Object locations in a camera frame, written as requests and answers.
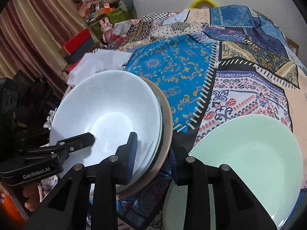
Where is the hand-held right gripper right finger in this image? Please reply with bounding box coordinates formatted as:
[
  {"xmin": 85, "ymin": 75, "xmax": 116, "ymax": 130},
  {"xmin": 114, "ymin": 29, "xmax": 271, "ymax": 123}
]
[{"xmin": 168, "ymin": 146, "xmax": 279, "ymax": 230}]

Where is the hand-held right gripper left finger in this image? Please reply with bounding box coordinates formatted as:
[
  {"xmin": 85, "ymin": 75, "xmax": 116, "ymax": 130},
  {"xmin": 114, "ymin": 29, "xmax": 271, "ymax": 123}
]
[{"xmin": 24, "ymin": 132, "xmax": 138, "ymax": 230}]

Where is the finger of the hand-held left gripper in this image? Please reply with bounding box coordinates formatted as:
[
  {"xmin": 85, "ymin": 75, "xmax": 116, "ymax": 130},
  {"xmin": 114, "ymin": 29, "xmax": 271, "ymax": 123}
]
[
  {"xmin": 20, "ymin": 132, "xmax": 95, "ymax": 160},
  {"xmin": 17, "ymin": 127, "xmax": 51, "ymax": 149}
]

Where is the mint green bowl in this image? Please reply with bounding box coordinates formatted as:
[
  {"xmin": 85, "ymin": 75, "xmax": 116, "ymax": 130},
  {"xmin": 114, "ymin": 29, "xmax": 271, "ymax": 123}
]
[{"xmin": 130, "ymin": 75, "xmax": 166, "ymax": 173}]

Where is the pink bowl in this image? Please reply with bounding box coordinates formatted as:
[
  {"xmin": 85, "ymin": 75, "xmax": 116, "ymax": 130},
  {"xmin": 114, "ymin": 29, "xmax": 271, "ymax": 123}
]
[{"xmin": 117, "ymin": 75, "xmax": 173, "ymax": 199}]

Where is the white plate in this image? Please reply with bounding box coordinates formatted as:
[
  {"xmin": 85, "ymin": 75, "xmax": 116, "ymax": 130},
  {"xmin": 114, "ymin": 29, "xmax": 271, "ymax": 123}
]
[{"xmin": 163, "ymin": 183, "xmax": 300, "ymax": 230}]

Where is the white bowl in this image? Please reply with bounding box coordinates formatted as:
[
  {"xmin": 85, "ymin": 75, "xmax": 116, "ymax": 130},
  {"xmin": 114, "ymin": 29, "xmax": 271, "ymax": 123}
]
[{"xmin": 49, "ymin": 70, "xmax": 162, "ymax": 173}]

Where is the mint green plate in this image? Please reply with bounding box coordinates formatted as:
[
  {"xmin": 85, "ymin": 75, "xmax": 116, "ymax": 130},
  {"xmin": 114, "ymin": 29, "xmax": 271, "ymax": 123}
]
[{"xmin": 188, "ymin": 114, "xmax": 301, "ymax": 230}]

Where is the person's left hand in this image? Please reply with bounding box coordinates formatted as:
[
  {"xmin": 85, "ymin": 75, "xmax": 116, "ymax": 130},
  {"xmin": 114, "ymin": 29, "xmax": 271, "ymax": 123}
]
[{"xmin": 23, "ymin": 183, "xmax": 43, "ymax": 212}]

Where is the red flat box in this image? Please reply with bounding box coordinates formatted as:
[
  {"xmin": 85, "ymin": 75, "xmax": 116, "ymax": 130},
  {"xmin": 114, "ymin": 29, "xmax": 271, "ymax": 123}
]
[{"xmin": 63, "ymin": 62, "xmax": 82, "ymax": 75}]

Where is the white cloth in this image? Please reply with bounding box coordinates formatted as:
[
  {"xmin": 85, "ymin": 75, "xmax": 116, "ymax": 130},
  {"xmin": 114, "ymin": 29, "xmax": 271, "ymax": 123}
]
[{"xmin": 67, "ymin": 50, "xmax": 131, "ymax": 87}]

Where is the patchwork blanket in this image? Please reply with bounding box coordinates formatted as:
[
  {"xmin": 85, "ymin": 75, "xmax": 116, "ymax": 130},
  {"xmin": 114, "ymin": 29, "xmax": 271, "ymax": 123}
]
[{"xmin": 43, "ymin": 3, "xmax": 307, "ymax": 230}]

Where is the grey box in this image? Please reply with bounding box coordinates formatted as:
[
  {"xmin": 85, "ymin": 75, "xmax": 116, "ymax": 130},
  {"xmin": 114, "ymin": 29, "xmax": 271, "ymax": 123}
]
[{"xmin": 65, "ymin": 38, "xmax": 95, "ymax": 63}]

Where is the brown striped curtain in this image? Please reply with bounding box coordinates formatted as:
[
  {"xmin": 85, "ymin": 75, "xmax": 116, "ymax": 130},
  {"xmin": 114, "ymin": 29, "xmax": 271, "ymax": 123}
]
[{"xmin": 0, "ymin": 0, "xmax": 87, "ymax": 87}]

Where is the pink bunny toy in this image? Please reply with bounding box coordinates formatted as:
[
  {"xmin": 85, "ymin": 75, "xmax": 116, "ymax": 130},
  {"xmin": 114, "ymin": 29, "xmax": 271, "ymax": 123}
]
[{"xmin": 99, "ymin": 18, "xmax": 113, "ymax": 44}]

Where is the pile of boxes and papers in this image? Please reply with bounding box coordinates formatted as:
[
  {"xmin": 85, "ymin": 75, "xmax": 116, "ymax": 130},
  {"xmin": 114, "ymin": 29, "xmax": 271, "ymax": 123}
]
[{"xmin": 79, "ymin": 0, "xmax": 123, "ymax": 20}]

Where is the grey neck pillow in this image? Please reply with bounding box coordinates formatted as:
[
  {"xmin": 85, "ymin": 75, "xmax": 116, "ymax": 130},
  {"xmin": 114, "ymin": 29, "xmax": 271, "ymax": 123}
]
[{"xmin": 99, "ymin": 0, "xmax": 137, "ymax": 20}]

